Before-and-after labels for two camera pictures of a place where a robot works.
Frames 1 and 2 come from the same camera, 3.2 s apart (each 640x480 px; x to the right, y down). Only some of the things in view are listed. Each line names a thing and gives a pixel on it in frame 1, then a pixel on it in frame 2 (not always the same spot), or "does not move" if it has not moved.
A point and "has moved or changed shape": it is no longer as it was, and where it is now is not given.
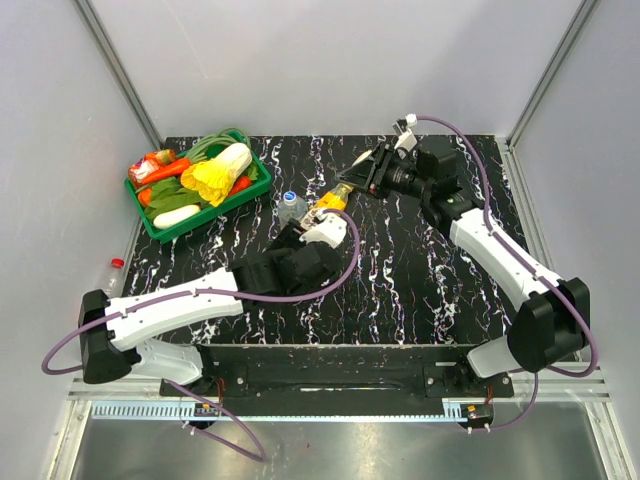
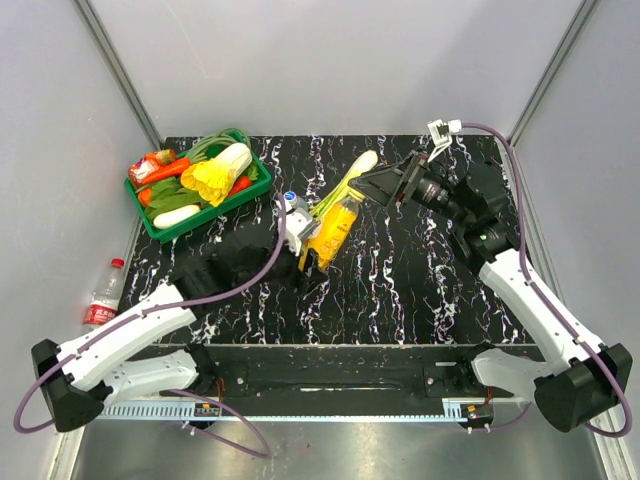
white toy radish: (175, 216) does not move
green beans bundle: (208, 147) does not move
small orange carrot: (241, 183) does not move
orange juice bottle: (335, 199) has moved or changed shape
